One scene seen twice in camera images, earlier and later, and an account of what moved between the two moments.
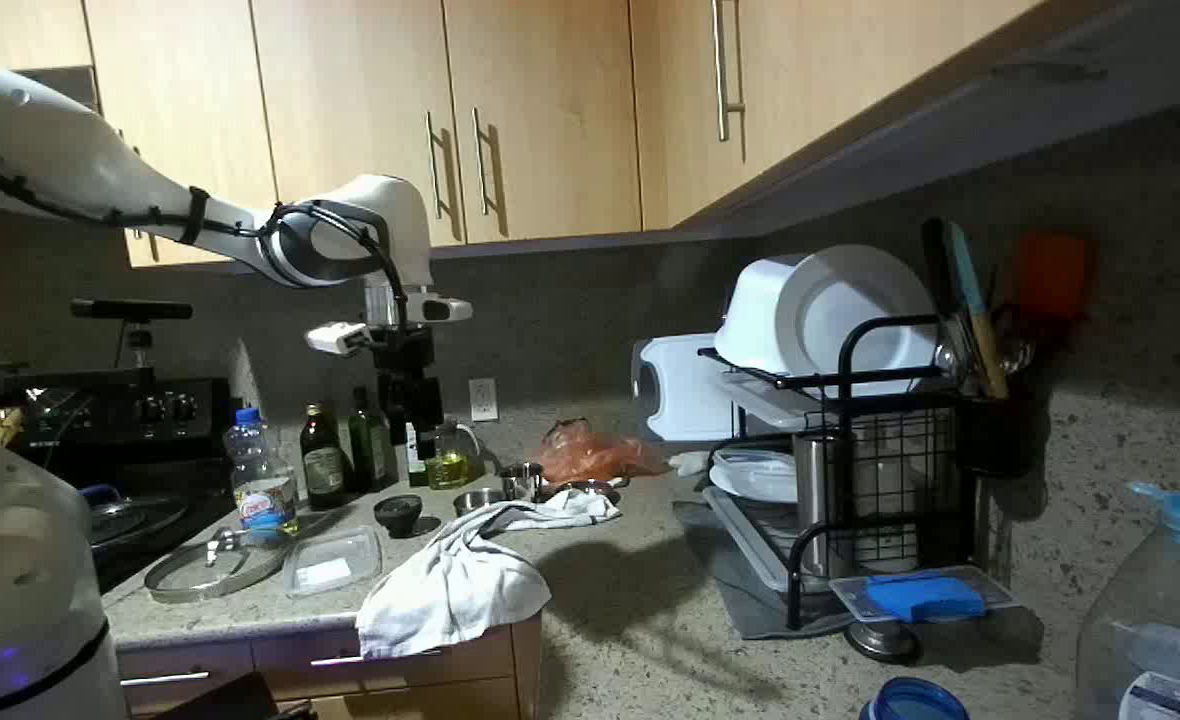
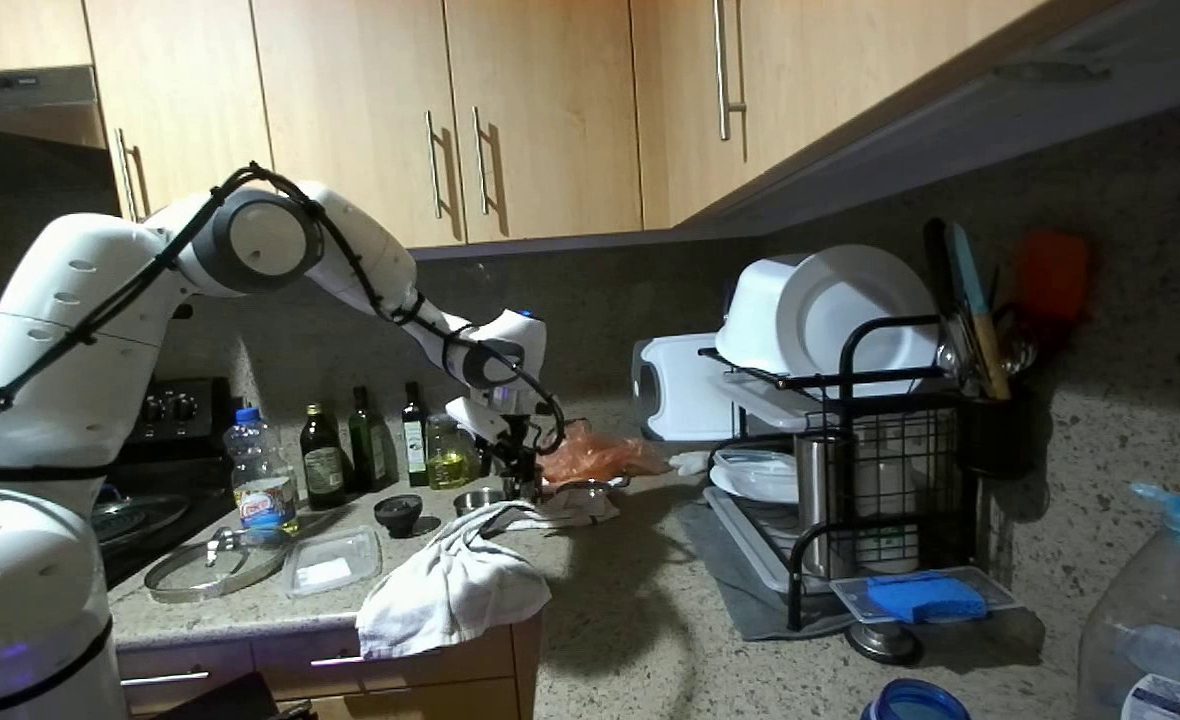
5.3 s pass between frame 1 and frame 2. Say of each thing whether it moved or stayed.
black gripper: moved
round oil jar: stayed
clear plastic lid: stayed
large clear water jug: stayed
